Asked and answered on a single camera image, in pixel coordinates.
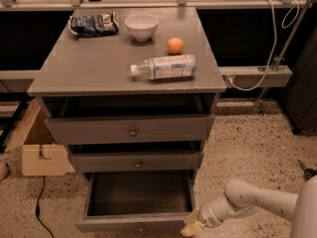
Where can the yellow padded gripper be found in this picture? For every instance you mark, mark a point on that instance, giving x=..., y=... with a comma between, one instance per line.
x=208, y=214

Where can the grey bottom drawer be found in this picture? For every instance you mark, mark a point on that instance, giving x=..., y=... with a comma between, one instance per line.
x=143, y=201

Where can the grey drawer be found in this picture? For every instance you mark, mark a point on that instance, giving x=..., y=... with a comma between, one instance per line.
x=128, y=129
x=143, y=201
x=157, y=156

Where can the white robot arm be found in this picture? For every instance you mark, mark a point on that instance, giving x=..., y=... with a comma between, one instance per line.
x=241, y=199

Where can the grey middle drawer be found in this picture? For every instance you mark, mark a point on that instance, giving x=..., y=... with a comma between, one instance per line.
x=157, y=156

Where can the grey drawer cabinet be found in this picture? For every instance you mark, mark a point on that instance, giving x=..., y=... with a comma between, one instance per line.
x=90, y=77

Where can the grey top drawer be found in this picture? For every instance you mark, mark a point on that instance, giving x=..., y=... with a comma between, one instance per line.
x=128, y=129

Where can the black floor tool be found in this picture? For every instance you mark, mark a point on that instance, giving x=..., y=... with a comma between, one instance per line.
x=308, y=173

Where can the clear plastic water bottle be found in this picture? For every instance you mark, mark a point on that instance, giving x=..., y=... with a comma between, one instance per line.
x=166, y=67

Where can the dark grey side cabinet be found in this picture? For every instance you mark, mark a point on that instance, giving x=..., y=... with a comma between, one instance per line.
x=299, y=96

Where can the wooden box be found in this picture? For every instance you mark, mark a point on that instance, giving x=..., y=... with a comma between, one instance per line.
x=41, y=155

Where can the orange fruit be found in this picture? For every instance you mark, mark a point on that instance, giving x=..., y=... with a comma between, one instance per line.
x=175, y=46

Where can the round tan floor object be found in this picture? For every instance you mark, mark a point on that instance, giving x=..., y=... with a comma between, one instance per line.
x=4, y=170

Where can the white ceramic bowl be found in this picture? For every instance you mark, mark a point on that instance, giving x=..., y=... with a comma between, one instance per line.
x=142, y=26

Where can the blue chip bag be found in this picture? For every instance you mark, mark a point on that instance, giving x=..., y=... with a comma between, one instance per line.
x=92, y=26

